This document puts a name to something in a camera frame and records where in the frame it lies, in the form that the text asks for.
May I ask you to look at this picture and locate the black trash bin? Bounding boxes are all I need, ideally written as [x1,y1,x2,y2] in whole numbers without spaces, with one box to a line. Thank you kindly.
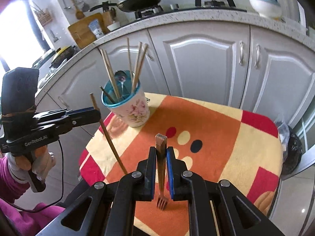
[281,127,303,176]

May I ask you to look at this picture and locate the pale thin chopstick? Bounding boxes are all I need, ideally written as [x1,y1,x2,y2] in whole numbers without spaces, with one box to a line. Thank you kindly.
[134,43,148,91]

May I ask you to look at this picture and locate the white blue bowl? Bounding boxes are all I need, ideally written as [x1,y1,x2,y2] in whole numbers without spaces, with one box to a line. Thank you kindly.
[249,0,282,19]

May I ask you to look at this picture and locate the wooden knife block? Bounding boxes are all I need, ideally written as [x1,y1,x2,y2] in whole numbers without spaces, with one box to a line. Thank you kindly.
[102,2,116,32]

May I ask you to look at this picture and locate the black gas stove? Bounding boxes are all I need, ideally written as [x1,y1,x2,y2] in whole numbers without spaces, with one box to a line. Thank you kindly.
[134,0,247,20]

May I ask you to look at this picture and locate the black cable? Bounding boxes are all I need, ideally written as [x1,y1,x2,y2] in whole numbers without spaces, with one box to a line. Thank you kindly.
[0,138,65,213]

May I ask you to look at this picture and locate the orange patterned cloth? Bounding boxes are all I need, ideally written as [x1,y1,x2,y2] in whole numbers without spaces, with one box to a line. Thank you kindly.
[79,92,284,236]

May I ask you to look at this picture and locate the floral cup teal rim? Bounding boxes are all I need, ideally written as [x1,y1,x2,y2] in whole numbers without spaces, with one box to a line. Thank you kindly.
[101,70,150,127]

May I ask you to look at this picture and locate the black yellow pan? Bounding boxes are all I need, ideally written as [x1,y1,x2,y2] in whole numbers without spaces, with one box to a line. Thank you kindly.
[50,46,75,68]

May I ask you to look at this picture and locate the black frying pan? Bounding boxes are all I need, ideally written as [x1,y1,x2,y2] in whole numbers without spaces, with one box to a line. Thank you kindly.
[89,0,161,13]

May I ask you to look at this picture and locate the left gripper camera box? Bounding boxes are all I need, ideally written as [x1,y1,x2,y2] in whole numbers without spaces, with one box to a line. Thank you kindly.
[1,67,39,138]

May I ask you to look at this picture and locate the wooden cutting board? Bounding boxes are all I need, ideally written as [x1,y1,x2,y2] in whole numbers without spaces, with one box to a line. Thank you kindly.
[68,13,108,49]

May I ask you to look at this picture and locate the blue white packet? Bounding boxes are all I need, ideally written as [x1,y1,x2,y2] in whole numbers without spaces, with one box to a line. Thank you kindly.
[89,19,104,39]

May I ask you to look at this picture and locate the metal spoon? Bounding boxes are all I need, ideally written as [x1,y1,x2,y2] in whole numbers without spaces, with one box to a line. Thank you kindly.
[114,70,127,98]

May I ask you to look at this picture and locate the left gloved hand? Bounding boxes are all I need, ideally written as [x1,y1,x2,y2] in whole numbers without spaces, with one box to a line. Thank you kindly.
[5,146,56,184]

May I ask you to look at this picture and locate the wooden spatula hanging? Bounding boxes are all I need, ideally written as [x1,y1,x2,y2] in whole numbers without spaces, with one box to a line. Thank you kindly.
[71,0,85,20]

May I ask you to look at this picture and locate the white kitchen cabinets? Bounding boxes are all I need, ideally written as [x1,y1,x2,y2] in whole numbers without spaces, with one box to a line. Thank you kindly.
[36,17,314,127]

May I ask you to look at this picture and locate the wooden handled fork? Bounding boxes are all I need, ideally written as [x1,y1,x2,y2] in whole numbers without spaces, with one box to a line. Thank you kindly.
[155,133,168,210]

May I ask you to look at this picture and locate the pink sleeve left forearm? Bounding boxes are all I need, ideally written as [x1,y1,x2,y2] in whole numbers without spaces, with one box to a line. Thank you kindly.
[0,156,66,236]

